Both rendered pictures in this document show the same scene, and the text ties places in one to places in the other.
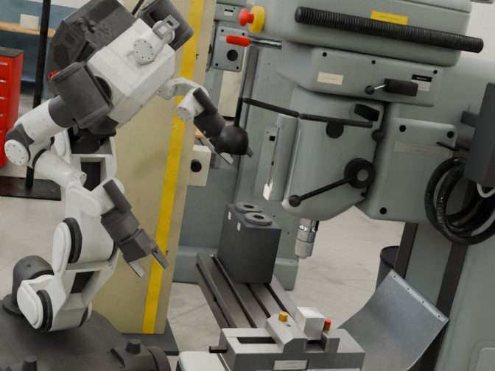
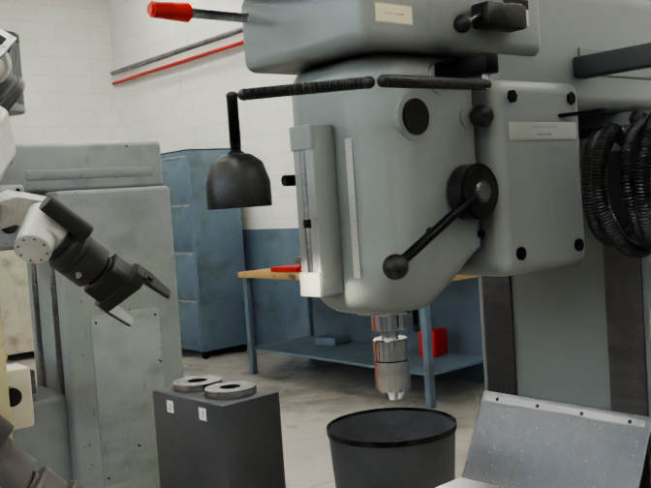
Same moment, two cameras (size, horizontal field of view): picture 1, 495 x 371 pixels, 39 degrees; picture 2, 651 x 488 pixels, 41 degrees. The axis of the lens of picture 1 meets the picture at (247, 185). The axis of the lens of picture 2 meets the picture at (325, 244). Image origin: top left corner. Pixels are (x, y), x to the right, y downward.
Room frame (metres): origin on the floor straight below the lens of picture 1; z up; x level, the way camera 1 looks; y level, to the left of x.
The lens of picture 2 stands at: (0.67, 0.32, 1.46)
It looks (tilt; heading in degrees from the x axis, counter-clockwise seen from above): 3 degrees down; 339
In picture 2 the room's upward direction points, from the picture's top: 4 degrees counter-clockwise
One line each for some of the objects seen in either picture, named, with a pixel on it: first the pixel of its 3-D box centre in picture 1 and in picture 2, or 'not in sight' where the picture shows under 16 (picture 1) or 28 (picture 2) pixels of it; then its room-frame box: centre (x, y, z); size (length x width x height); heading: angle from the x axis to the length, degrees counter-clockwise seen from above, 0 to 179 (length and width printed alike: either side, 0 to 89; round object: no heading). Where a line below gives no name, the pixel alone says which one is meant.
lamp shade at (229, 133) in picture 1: (233, 138); (237, 179); (1.62, 0.05, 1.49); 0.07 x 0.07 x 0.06
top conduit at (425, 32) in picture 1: (392, 30); not in sight; (1.60, -0.25, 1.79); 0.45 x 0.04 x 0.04; 109
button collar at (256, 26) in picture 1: (256, 19); not in sight; (1.65, 0.05, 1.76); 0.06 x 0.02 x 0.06; 19
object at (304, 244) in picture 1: (304, 242); (391, 367); (1.73, -0.17, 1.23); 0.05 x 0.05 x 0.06
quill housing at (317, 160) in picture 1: (325, 152); (383, 186); (1.73, -0.18, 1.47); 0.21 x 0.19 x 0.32; 19
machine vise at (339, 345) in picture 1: (292, 345); not in sight; (1.60, -0.18, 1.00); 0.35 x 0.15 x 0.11; 112
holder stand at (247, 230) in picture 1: (248, 241); (217, 439); (2.18, -0.03, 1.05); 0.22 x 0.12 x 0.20; 21
